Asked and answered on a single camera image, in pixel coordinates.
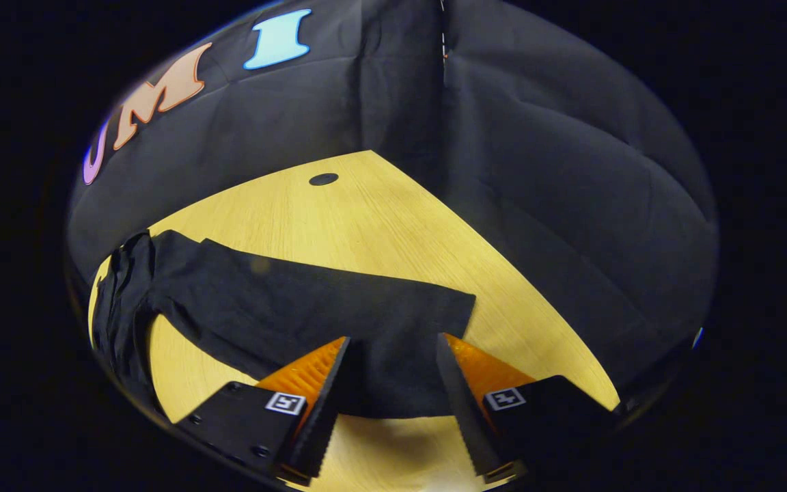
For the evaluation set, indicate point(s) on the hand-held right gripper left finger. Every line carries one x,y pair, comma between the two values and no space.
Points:
322,410

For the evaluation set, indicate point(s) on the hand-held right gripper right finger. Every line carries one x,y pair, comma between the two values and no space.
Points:
465,410

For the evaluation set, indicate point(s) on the black collared garment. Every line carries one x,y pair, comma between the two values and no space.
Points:
298,307

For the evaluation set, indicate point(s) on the black backdrop cloth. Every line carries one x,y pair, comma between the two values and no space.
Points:
537,171

